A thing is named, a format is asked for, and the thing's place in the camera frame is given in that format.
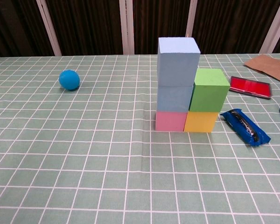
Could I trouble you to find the light blue cube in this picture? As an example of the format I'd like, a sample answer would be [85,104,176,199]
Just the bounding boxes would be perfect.
[156,84,194,113]
[157,36,201,87]

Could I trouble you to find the yellow cube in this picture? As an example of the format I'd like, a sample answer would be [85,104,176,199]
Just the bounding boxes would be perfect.
[183,111,219,133]

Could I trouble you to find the green cube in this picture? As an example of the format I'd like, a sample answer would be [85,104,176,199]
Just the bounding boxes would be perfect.
[189,68,231,113]

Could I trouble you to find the pink cube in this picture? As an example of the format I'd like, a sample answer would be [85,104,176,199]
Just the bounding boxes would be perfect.
[155,111,188,132]

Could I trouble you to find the green checked tablecloth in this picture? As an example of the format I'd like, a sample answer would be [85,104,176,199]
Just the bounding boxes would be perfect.
[0,53,280,224]

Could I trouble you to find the blue ball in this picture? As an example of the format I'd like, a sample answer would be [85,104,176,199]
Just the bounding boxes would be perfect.
[59,69,81,91]

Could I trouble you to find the black pleated curtain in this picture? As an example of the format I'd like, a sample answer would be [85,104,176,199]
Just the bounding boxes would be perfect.
[0,0,280,58]

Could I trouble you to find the small blue snack wrapper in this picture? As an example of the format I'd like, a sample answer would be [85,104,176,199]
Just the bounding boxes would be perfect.
[220,108,271,147]

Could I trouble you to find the red flat tin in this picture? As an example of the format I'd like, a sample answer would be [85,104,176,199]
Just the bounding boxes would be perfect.
[228,76,273,100]

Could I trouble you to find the brown paper bag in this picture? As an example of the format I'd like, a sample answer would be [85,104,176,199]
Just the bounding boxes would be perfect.
[244,54,280,85]

